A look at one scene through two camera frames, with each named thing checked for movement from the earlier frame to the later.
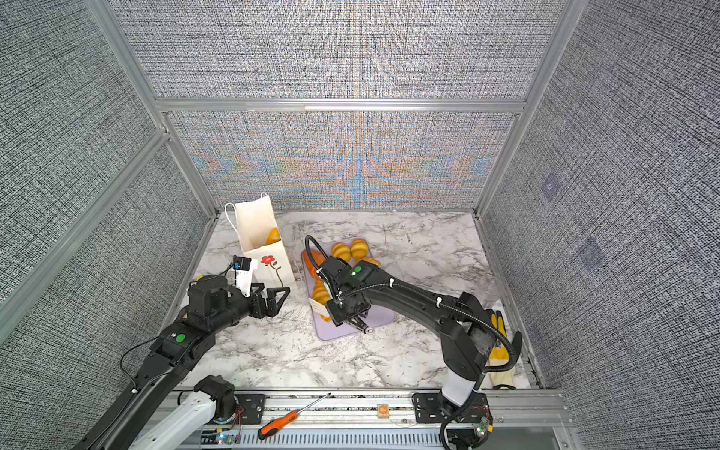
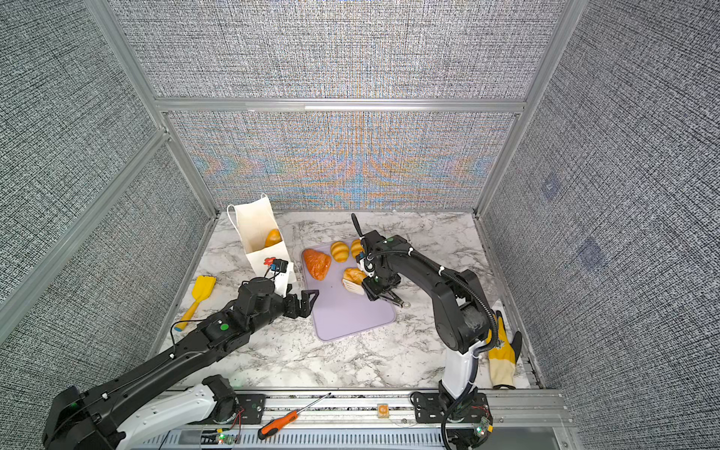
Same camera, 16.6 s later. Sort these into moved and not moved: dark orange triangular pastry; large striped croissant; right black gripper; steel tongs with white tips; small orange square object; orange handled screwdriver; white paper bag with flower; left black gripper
Moved: right black gripper; left black gripper; large striped croissant; steel tongs with white tips
Not moved: white paper bag with flower; orange handled screwdriver; dark orange triangular pastry; small orange square object
